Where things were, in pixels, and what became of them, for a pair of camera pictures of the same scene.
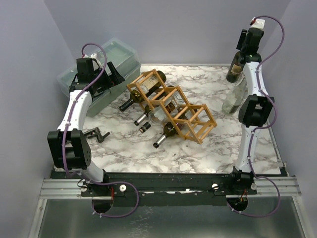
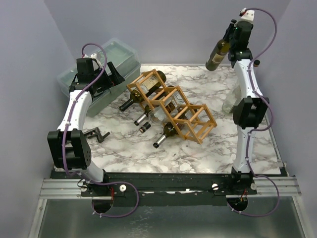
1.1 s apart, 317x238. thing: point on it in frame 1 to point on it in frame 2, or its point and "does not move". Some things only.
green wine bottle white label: (182, 118) does not move
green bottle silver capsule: (236, 67) to (218, 55)
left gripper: (113, 79) does not move
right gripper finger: (241, 38) to (228, 33)
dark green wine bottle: (147, 87) does not move
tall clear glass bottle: (237, 96) does not move
